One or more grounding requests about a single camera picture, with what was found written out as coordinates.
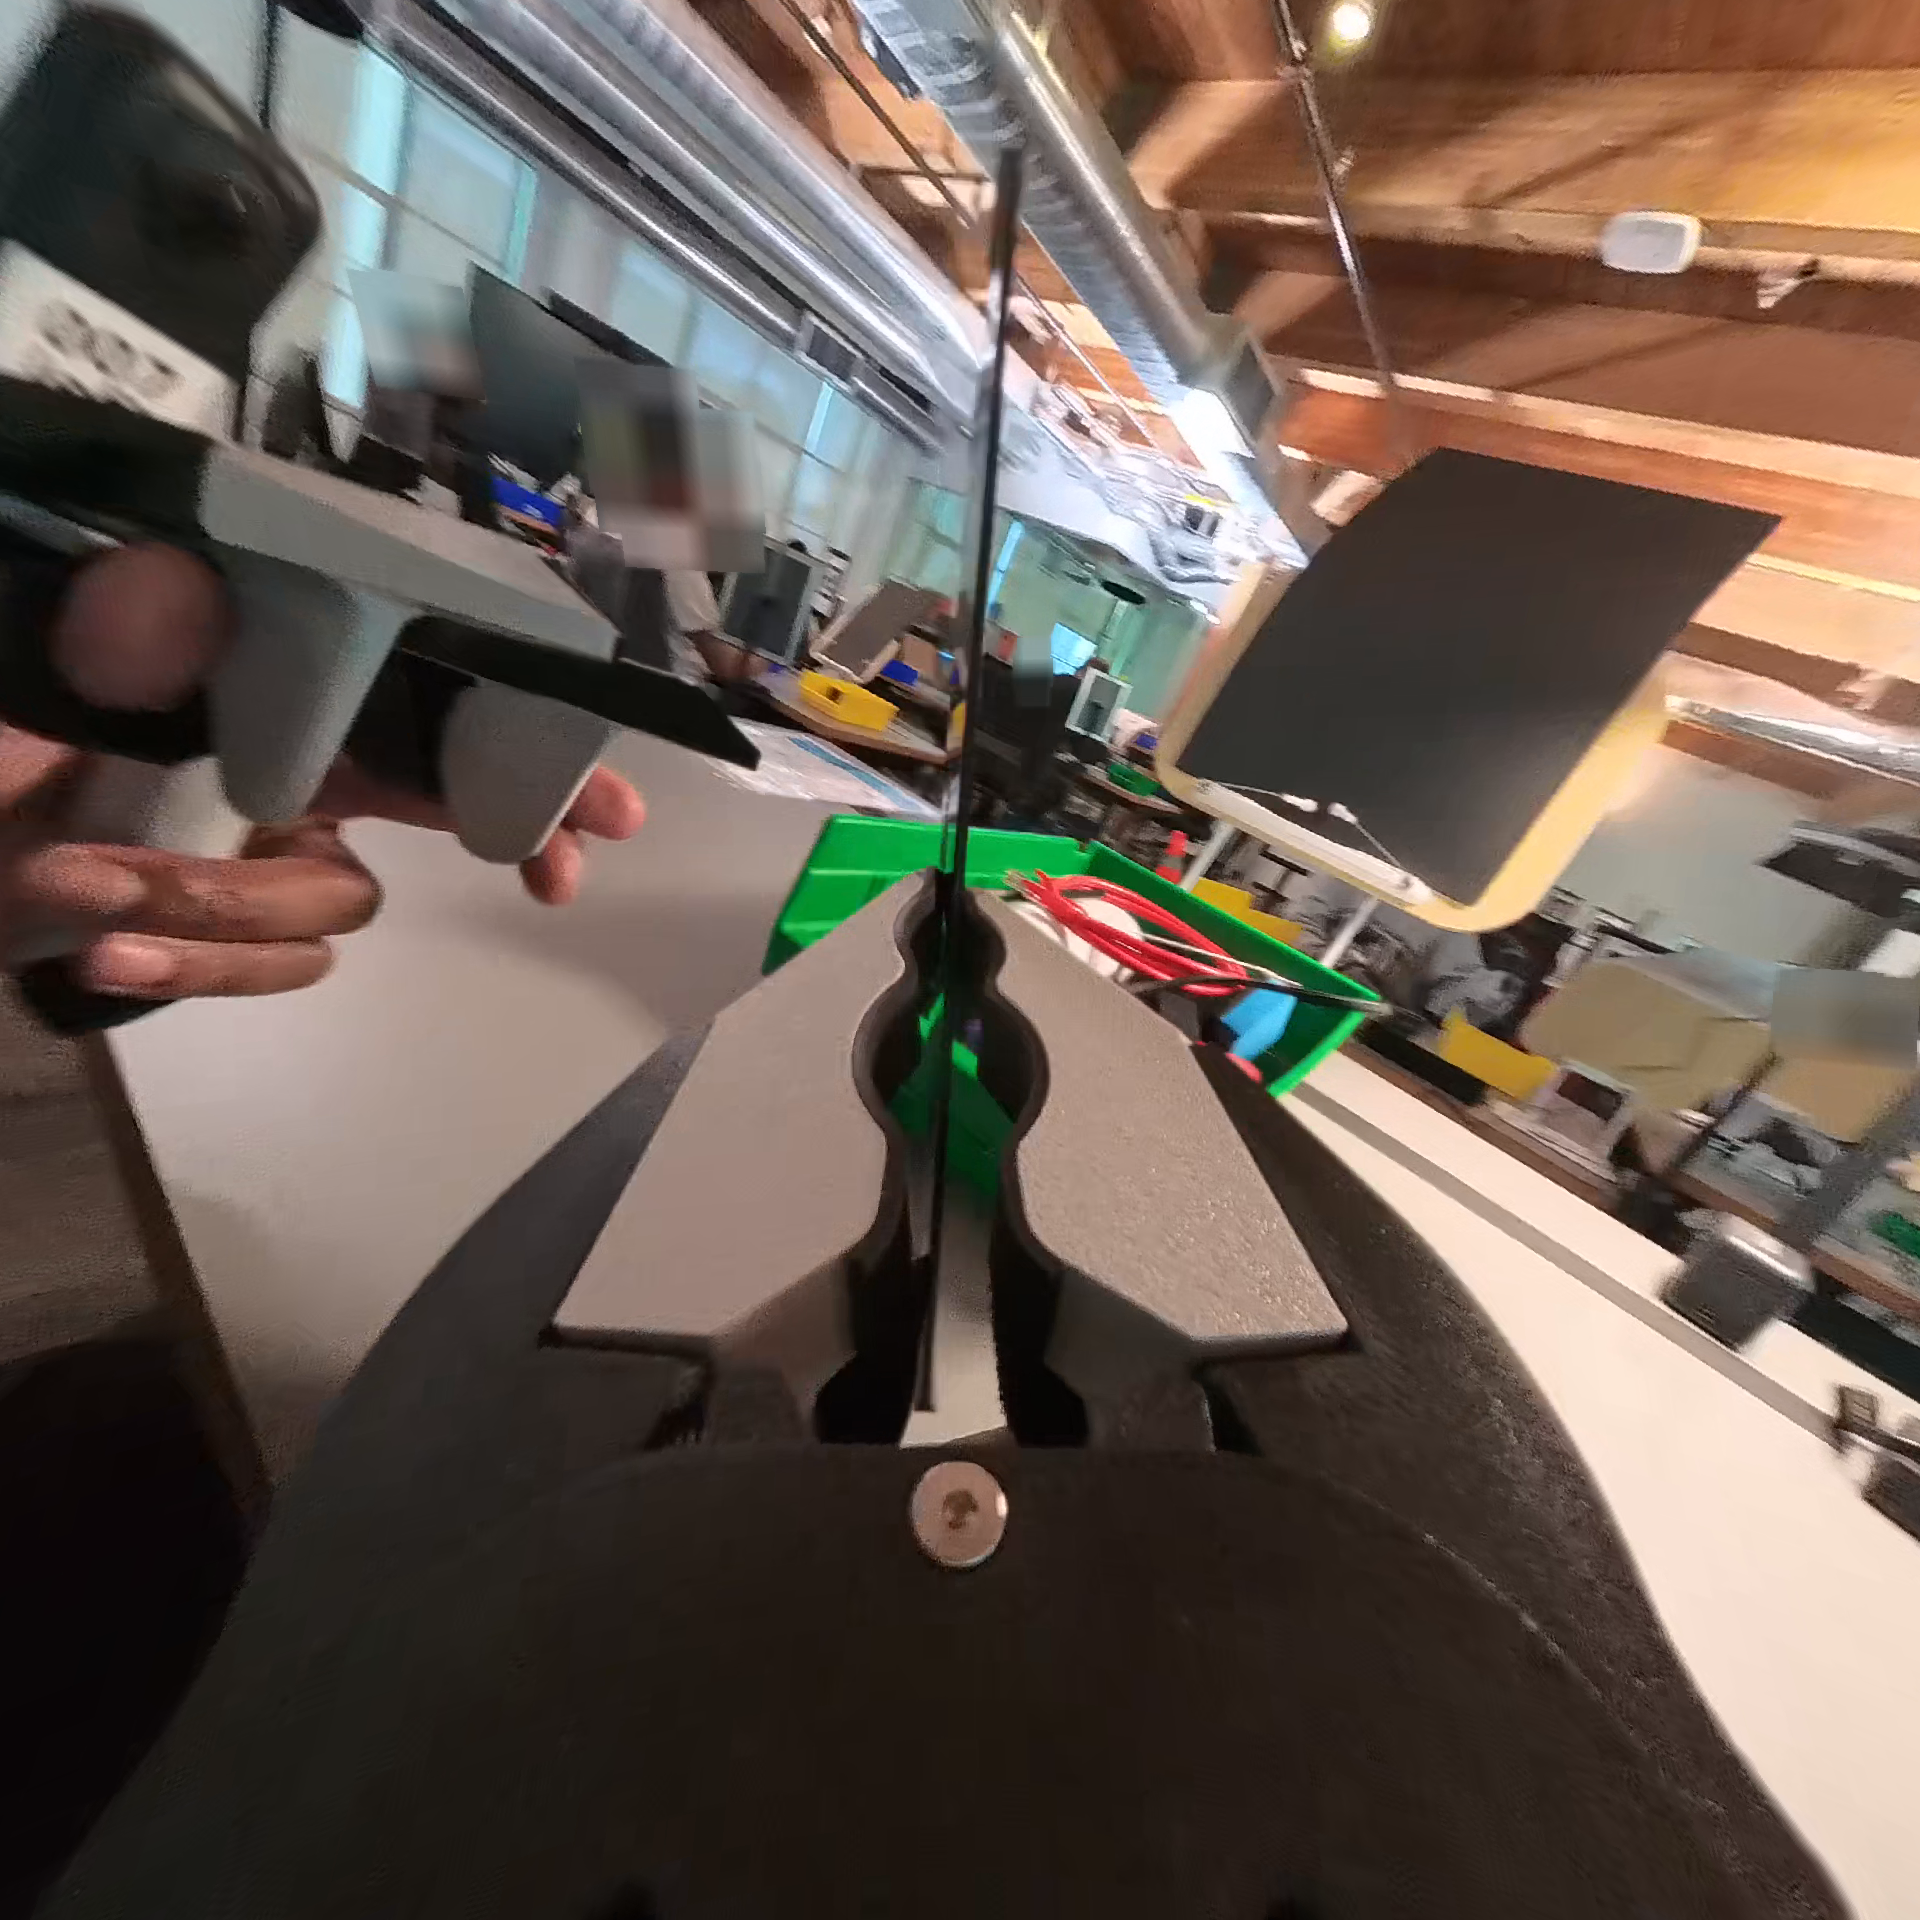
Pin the orange traffic cone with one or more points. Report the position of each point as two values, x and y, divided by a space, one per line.
1173 863

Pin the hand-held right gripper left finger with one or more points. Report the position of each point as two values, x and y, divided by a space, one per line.
720 1201

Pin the black monitor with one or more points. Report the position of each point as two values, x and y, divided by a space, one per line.
523 376

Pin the yellow storage bin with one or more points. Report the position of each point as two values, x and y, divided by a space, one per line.
1501 1059

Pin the black sheet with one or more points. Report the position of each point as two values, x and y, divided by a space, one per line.
979 599

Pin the black ceiling pipe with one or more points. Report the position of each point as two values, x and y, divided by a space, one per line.
1336 195

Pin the small yellow bin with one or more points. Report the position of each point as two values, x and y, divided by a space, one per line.
849 701

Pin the cream-framed black board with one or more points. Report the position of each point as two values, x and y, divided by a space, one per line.
1470 675

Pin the white ceiling sensor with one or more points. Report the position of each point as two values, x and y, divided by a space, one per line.
1651 240

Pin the small cream-framed board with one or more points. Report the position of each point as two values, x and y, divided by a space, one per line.
878 621

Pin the ceiling spot light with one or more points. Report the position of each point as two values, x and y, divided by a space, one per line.
1350 20

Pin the green plastic bin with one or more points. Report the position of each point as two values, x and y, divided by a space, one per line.
855 868

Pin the clear bag of papers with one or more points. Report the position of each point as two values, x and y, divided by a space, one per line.
839 772

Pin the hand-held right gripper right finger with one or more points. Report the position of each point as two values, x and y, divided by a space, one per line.
1171 1201

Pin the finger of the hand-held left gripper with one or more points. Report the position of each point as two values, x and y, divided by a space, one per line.
376 556
517 779

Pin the large silver air duct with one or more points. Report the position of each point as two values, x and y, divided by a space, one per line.
1110 224

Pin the person's left hand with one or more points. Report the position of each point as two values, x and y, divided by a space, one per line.
182 900

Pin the cream box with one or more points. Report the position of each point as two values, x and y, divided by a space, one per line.
1651 1019

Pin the slim silver air duct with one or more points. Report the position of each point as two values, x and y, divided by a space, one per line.
675 148

